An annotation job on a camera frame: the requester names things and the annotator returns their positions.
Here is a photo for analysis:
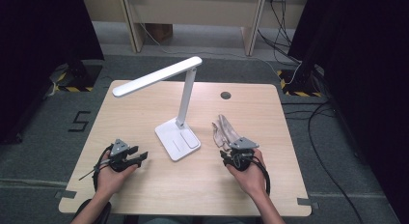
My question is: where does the long black floor cable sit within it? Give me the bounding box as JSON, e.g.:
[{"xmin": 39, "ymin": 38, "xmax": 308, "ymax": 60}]
[{"xmin": 281, "ymin": 99, "xmax": 367, "ymax": 224}]

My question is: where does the bundle of black cables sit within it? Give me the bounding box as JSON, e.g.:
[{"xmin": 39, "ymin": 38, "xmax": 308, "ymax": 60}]
[{"xmin": 256, "ymin": 0, "xmax": 302, "ymax": 65}]

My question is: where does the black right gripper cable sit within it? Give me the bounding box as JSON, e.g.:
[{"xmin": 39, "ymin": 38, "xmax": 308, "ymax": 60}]
[{"xmin": 250, "ymin": 155, "xmax": 272, "ymax": 197}]

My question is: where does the person's right hand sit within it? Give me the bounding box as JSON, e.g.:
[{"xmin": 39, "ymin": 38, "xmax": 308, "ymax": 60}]
[{"xmin": 226, "ymin": 149, "xmax": 268, "ymax": 198}]

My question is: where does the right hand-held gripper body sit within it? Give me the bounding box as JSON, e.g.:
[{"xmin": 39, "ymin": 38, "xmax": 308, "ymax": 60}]
[{"xmin": 229, "ymin": 136, "xmax": 259, "ymax": 172}]

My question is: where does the beige cloth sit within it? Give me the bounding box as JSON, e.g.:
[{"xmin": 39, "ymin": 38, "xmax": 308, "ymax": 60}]
[{"xmin": 211, "ymin": 113, "xmax": 242, "ymax": 152}]

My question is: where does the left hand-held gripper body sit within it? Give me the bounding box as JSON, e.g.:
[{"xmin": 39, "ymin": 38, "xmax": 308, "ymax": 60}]
[{"xmin": 107, "ymin": 138, "xmax": 132, "ymax": 173}]

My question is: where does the black curtain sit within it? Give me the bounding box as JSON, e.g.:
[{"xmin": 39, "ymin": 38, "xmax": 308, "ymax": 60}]
[
  {"xmin": 0, "ymin": 0, "xmax": 106, "ymax": 145},
  {"xmin": 286, "ymin": 0, "xmax": 409, "ymax": 224}
]

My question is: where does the person's left hand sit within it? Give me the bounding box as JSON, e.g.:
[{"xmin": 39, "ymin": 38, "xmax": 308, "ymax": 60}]
[{"xmin": 95, "ymin": 153, "xmax": 139, "ymax": 197}]

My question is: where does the white floor cable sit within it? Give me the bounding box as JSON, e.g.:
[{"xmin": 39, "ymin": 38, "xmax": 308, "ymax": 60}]
[{"xmin": 138, "ymin": 22, "xmax": 303, "ymax": 87}]

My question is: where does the grey tape strip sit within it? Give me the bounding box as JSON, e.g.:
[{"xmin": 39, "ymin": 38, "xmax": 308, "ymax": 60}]
[{"xmin": 296, "ymin": 197, "xmax": 320, "ymax": 210}]

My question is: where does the white desk lamp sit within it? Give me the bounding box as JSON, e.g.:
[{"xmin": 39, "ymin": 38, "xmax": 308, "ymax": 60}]
[{"xmin": 111, "ymin": 55, "xmax": 204, "ymax": 162}]

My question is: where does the brown box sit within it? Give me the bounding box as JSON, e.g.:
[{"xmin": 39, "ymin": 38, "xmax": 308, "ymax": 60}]
[{"xmin": 144, "ymin": 23, "xmax": 174, "ymax": 43}]

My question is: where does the striped black stand base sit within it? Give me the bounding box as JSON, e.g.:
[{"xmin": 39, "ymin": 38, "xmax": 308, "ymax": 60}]
[
  {"xmin": 277, "ymin": 68, "xmax": 324, "ymax": 98},
  {"xmin": 47, "ymin": 63, "xmax": 104, "ymax": 94}
]

